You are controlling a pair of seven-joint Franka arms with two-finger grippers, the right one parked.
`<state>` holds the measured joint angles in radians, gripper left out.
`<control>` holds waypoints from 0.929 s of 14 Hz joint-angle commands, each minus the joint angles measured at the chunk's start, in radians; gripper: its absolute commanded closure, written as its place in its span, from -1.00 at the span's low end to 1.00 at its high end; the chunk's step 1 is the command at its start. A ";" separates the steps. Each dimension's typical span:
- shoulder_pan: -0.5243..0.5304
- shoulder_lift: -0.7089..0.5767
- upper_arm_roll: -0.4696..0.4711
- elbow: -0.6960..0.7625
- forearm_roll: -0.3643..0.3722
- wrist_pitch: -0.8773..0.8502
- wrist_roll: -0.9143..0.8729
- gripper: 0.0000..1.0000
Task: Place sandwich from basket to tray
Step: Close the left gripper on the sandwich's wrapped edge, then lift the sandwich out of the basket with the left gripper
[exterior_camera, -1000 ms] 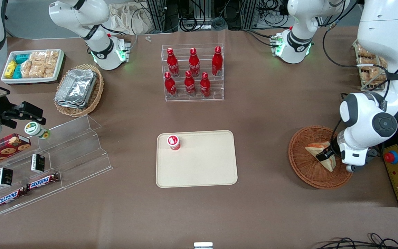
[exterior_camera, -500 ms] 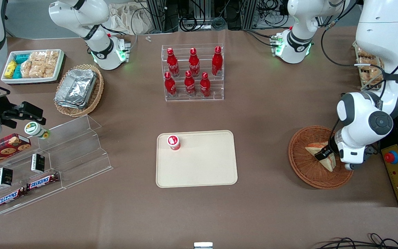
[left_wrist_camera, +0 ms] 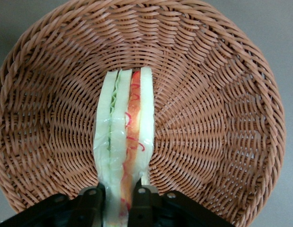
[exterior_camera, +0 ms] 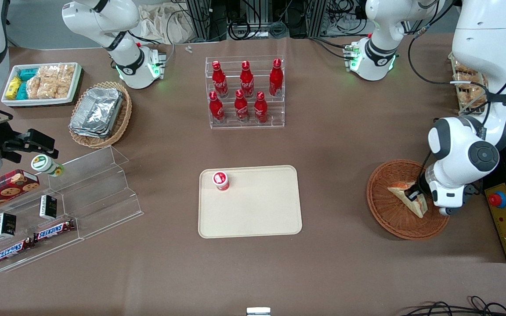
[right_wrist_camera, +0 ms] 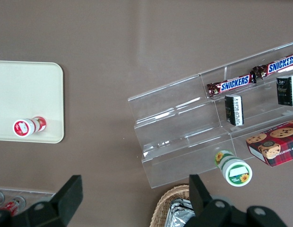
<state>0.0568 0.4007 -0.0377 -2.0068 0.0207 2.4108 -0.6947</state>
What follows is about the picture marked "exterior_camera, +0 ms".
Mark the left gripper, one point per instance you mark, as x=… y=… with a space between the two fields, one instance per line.
x=416 y=192

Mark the triangular sandwich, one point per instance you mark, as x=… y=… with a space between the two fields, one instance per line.
x=400 y=189

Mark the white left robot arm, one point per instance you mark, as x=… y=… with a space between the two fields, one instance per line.
x=486 y=66

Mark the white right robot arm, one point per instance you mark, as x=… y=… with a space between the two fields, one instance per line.
x=126 y=59

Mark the round brown wicker basket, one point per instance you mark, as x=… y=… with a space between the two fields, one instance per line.
x=389 y=219

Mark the aluminium foil tray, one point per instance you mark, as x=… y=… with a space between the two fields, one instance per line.
x=90 y=134
x=97 y=109

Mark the oval light wicker basket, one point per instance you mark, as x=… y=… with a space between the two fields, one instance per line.
x=123 y=118

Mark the beige plastic tray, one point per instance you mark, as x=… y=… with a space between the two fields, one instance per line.
x=257 y=206

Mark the green lid cup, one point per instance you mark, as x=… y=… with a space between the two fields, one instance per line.
x=44 y=164

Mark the white plastic snack bin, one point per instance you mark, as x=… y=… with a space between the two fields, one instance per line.
x=42 y=102

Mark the red tartan cookie box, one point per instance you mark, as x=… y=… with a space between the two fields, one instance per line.
x=2 y=191

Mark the teal snack packet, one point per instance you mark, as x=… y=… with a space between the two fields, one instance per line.
x=22 y=91
x=28 y=73

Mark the clear acrylic stepped shelf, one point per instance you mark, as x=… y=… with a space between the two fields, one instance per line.
x=103 y=197
x=24 y=206

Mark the clear rice cracker bag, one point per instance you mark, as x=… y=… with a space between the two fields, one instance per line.
x=48 y=72
x=34 y=87
x=66 y=73
x=53 y=90

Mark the yellow snack packet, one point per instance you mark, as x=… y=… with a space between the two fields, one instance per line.
x=13 y=86

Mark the small black box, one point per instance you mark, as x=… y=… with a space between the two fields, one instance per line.
x=48 y=207
x=5 y=224

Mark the Snickers chocolate bar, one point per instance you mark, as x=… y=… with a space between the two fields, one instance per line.
x=54 y=231
x=13 y=251

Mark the packaged cracker bag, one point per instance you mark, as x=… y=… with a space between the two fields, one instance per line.
x=470 y=94
x=466 y=75

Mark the red cola bottle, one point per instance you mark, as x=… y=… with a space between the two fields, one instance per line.
x=260 y=109
x=247 y=81
x=241 y=107
x=219 y=81
x=276 y=79
x=216 y=109

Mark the clear acrylic bottle rack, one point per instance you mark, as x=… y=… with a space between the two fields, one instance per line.
x=246 y=125

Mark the white cloth bag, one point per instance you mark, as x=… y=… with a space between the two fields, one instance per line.
x=165 y=22

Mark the red lid yoghurt cup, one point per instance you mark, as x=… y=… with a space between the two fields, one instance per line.
x=220 y=181

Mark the small white block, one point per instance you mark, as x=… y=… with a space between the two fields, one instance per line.
x=258 y=311

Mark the aluminium frame rack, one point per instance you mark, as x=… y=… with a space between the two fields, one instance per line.
x=209 y=17

